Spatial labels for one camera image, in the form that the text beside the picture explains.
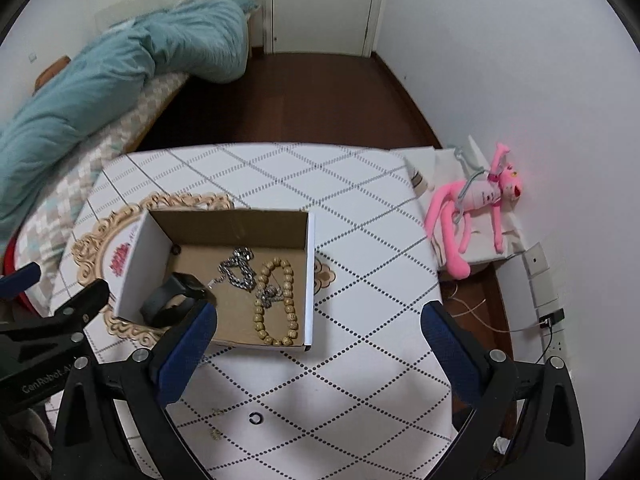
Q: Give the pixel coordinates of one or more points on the white wall socket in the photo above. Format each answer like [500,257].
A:
[545,292]
[536,260]

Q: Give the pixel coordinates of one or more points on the white power strip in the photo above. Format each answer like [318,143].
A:
[559,345]

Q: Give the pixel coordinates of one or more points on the teal duvet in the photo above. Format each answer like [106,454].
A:
[100,85]

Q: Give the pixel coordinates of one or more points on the cardboard box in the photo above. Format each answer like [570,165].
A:
[130,270]

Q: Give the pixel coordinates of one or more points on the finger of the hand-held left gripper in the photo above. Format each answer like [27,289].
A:
[85,302]
[20,280]

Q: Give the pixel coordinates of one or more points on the black wrist watch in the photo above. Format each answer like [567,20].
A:
[155,305]

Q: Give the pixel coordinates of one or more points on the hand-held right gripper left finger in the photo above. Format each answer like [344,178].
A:
[187,345]

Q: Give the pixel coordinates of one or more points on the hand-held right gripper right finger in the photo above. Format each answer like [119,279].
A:
[445,345]

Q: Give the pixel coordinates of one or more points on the small white bottle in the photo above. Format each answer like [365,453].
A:
[420,179]

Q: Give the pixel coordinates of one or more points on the checkered bed mattress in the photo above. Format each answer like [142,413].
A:
[142,110]

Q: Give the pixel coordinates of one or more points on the pink plush toy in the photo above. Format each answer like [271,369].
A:
[480,195]

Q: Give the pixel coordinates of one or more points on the gold ornate frame mat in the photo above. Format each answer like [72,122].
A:
[100,240]

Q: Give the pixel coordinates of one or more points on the white diamond pattern tablecloth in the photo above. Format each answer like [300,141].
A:
[350,260]

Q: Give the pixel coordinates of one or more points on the white door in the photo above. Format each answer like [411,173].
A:
[320,0]

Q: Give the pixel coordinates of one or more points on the crumpled white paper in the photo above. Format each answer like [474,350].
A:
[500,445]

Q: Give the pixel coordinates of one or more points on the wooden headboard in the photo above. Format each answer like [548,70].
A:
[50,72]

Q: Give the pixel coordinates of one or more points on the black charger plug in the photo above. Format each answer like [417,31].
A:
[550,318]

